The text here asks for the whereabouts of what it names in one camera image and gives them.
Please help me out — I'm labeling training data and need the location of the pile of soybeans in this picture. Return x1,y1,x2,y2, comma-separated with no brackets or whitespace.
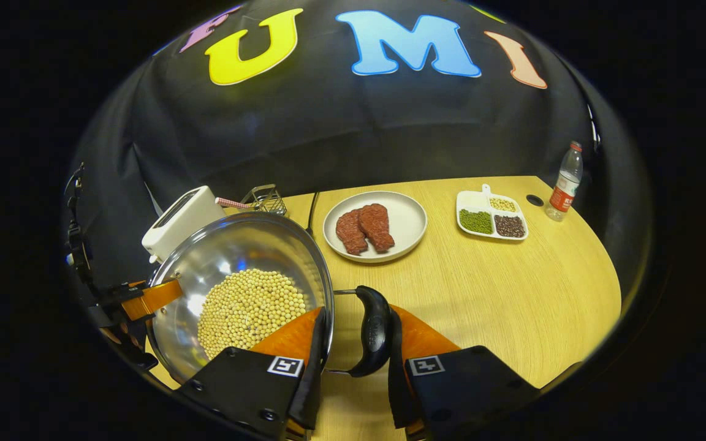
197,268,308,361

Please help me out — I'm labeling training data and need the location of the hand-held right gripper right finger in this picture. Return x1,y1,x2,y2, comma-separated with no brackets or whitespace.
388,304,541,441

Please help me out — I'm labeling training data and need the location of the black backdrop cloth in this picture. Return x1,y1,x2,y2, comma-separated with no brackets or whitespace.
68,0,642,282

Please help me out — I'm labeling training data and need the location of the black power cable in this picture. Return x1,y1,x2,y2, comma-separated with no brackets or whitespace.
305,191,321,236

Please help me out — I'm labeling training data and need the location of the clear bottle with red label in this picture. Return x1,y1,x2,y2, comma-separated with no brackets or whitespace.
544,141,584,222

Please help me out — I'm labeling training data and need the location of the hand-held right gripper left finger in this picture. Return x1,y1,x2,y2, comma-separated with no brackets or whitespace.
178,306,329,441

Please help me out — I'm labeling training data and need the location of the steel pot with black handles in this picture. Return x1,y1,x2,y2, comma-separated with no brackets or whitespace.
145,211,393,386

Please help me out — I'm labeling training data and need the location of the brown meat piece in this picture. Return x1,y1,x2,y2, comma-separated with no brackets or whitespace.
359,203,395,254
335,208,369,256

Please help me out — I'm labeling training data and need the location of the white divided bean dish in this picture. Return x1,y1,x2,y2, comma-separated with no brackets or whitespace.
456,184,530,241

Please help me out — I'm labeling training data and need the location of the white toaster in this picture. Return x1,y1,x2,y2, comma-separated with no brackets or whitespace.
142,186,226,264

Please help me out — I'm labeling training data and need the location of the white round plate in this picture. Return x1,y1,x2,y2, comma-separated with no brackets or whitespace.
322,190,428,264

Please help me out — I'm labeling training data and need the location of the wire mesh basket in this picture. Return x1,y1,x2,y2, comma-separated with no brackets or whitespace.
241,184,287,216

